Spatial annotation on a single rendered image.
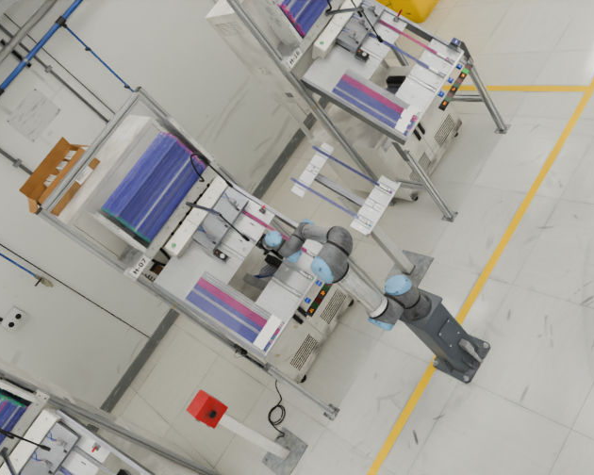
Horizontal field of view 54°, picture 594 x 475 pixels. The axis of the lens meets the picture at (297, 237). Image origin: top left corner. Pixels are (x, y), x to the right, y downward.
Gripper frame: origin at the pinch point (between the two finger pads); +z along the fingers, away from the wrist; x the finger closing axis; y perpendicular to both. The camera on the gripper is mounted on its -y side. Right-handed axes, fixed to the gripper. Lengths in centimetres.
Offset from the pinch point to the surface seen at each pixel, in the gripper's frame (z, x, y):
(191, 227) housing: 0.6, 13.2, 39.6
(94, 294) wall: 156, 74, 82
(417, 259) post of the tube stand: 41, -58, -84
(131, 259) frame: -2, 45, 55
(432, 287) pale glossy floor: 24, -43, -96
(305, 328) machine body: 45, 18, -48
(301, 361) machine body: 52, 36, -58
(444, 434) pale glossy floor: -19, 30, -126
